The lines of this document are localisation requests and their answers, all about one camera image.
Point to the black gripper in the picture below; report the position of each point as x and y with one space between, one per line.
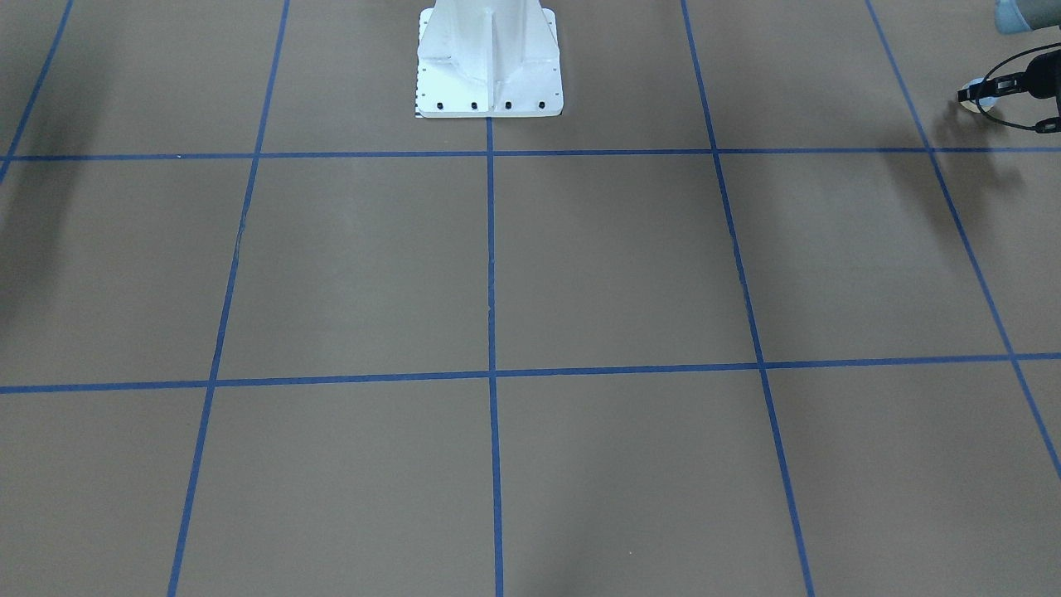
1035 83

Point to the blue call bell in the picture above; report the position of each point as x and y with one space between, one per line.
972 97

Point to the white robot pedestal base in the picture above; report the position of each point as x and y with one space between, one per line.
489 60

